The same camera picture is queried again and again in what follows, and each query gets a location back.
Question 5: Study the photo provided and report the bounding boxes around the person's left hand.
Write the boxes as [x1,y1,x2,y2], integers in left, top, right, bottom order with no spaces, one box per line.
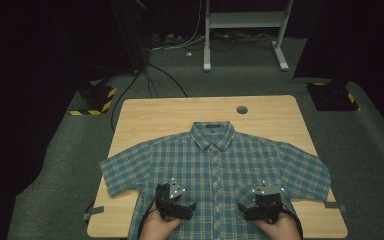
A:
[139,204,183,240]

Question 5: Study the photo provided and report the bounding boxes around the long black floor cable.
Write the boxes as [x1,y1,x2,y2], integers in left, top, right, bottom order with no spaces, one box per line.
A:
[110,70,142,133]

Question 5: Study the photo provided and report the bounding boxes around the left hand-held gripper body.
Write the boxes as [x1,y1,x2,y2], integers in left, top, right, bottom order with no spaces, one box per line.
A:
[155,177,186,222]

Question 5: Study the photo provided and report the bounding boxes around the black yellow striped stand base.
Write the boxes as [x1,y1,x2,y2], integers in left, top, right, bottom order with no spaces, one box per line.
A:
[68,83,118,117]

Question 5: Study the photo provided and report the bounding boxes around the black upright stand column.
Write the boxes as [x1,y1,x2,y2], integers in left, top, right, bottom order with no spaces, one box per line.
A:
[109,0,150,76]

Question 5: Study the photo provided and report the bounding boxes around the white floor cable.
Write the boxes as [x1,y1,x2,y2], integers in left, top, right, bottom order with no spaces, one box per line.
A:
[149,0,208,53]

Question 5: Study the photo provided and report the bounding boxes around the person's right hand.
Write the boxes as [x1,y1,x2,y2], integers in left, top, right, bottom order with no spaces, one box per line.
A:
[254,211,302,240]

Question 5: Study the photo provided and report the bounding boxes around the dark power strip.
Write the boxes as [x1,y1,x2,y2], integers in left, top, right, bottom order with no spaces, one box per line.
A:
[150,32,185,45]

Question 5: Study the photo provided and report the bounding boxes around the grey tape strip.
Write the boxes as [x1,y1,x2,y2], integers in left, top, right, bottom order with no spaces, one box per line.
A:
[324,201,348,213]
[82,205,105,221]

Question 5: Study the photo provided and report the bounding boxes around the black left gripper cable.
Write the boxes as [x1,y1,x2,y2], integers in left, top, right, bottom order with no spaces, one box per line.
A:
[137,195,158,240]

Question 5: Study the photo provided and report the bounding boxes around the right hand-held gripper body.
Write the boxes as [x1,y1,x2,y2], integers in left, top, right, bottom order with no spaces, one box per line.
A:
[251,181,286,224]

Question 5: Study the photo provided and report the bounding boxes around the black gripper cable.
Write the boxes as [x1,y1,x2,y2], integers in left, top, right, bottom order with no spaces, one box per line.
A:
[137,195,158,240]
[281,203,305,240]

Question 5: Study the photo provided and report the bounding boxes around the white metal desk frame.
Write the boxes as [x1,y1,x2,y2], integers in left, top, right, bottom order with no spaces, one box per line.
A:
[203,0,295,73]

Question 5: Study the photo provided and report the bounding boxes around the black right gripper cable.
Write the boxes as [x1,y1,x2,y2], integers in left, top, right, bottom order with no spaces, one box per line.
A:
[281,203,305,240]

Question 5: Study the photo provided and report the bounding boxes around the black stand base yellow edges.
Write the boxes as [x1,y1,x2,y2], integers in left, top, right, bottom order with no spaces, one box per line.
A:
[305,81,361,112]

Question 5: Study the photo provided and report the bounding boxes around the blue plaid short-sleeved shirt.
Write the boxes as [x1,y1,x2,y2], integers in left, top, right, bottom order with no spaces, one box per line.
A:
[99,121,332,240]

